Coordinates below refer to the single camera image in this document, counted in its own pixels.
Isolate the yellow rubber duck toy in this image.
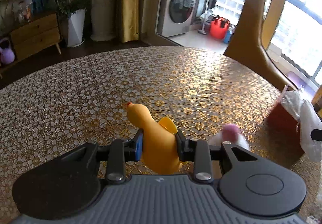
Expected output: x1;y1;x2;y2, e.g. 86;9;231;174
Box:
127;103;181;175

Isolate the clear plastic bag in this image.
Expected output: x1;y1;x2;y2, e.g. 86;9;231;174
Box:
281;91;321;162

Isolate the red rectangular storage box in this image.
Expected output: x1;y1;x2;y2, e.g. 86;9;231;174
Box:
266;85;304;164

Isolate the pink white small toy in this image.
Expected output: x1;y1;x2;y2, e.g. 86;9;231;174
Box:
208;124;250;150

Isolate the patterned lace tablecloth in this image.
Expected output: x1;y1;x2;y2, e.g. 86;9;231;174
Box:
1;47;321;223

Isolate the brown giraffe shaped chair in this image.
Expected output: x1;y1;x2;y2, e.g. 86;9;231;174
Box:
224;0;296;91

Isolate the red bucket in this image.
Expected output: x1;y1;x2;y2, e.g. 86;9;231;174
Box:
210;16;230;40

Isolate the white front-load washing machine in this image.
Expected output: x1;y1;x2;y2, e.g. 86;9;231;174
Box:
157;0;196;37

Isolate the purple kettlebell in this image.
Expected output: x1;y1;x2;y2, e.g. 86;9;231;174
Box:
0;37;15;65

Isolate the yellow curtain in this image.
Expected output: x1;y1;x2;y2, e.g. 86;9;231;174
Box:
121;0;139;42

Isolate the potted green plant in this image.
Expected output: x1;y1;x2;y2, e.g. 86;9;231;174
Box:
47;0;88;48

